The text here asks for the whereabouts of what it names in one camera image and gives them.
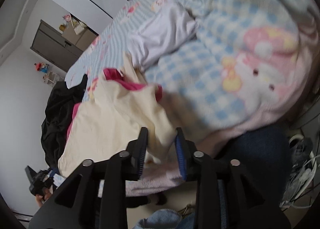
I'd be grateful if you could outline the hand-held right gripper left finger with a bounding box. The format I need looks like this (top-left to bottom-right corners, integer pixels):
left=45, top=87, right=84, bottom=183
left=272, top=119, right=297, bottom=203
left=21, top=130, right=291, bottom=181
left=28, top=127, right=149, bottom=229

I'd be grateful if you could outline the pink garment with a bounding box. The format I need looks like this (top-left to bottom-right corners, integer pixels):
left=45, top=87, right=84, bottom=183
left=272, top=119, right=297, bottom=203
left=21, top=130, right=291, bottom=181
left=65, top=68, right=163, bottom=144

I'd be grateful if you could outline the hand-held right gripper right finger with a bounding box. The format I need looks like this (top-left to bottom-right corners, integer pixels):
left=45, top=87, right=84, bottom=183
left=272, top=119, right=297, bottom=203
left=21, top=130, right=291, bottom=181
left=175, top=127, right=292, bottom=229

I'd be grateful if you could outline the grey door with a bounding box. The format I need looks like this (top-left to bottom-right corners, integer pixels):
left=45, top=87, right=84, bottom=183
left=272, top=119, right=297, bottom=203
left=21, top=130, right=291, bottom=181
left=30, top=19, right=84, bottom=72

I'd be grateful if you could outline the red and blue toy figure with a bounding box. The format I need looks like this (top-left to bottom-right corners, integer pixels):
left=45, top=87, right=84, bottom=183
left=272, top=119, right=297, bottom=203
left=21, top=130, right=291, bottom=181
left=34, top=62, right=50, bottom=73

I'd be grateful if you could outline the person's left hand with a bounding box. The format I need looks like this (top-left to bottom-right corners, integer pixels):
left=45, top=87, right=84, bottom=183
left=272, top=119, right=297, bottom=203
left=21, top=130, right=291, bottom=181
left=35, top=189, right=54, bottom=207

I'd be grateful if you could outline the blue checkered printed blanket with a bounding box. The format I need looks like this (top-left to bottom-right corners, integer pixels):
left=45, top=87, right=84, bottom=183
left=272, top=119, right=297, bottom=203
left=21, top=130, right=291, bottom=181
left=65, top=0, right=318, bottom=197

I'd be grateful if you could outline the beige cabinet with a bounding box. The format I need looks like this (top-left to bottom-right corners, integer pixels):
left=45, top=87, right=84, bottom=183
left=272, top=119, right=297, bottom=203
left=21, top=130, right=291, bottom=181
left=61, top=25, right=99, bottom=52

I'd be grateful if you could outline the cream garment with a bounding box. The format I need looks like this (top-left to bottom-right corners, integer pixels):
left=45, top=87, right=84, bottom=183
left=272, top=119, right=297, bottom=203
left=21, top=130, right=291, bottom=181
left=58, top=52, right=179, bottom=178

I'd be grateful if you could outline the light blue cloth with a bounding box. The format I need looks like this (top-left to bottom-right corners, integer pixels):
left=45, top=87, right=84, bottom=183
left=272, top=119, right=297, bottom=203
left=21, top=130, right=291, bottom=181
left=134, top=208, right=182, bottom=229

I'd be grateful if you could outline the white garment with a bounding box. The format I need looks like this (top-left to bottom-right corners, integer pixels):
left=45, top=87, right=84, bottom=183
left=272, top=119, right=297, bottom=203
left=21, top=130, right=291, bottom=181
left=127, top=0, right=200, bottom=72

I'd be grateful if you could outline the person's leg in jeans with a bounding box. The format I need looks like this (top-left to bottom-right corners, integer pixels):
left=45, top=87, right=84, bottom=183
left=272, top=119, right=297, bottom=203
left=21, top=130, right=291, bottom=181
left=175, top=124, right=292, bottom=229

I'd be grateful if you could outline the grey sneaker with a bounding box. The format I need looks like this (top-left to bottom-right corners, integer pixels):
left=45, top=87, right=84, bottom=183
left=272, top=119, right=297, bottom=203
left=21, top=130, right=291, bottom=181
left=289, top=136, right=314, bottom=169
left=280, top=166, right=316, bottom=208

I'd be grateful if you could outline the black garment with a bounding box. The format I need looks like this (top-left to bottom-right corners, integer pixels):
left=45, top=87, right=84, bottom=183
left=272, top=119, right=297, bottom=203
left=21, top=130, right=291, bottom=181
left=41, top=74, right=89, bottom=167

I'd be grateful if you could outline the small white shelf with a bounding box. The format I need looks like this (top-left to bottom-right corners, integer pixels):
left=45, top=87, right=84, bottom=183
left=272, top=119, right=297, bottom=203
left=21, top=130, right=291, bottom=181
left=43, top=71, right=60, bottom=87

